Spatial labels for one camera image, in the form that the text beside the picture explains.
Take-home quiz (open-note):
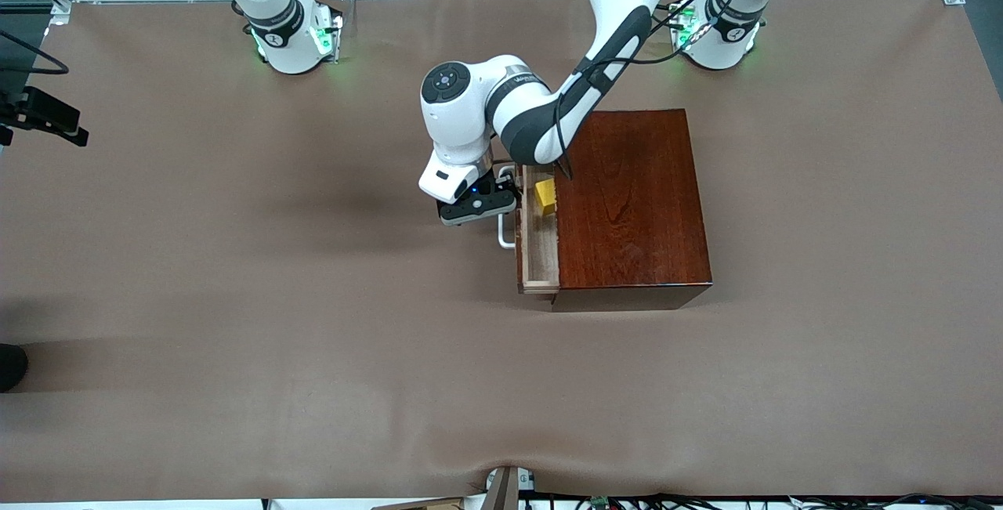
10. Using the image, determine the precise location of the brown cardboard piece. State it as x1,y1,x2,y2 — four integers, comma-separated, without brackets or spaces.
370,497,465,510

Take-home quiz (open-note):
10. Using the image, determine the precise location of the black round object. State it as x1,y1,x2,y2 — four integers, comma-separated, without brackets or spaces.
0,343,29,393

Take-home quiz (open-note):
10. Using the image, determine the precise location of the light wood drawer white handle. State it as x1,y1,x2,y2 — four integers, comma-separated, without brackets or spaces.
498,164,561,295

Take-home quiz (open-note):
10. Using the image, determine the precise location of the brown table cover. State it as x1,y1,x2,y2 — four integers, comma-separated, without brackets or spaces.
0,0,1003,505

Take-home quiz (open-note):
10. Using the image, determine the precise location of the dark brown wooden cabinet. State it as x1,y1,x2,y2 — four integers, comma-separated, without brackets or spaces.
549,109,714,313

